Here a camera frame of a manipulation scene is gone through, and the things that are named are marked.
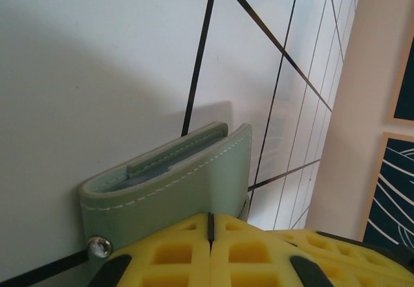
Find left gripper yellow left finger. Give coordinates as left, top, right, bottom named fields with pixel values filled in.
left=87, top=212, right=212, bottom=287

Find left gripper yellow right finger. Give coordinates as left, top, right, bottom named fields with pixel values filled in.
left=210, top=212, right=329, bottom=287

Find green leather card holder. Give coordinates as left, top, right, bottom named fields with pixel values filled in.
left=79, top=122, right=253, bottom=260

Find teal panel pale leaf lines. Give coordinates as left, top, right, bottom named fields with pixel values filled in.
left=357, top=131, right=414, bottom=248

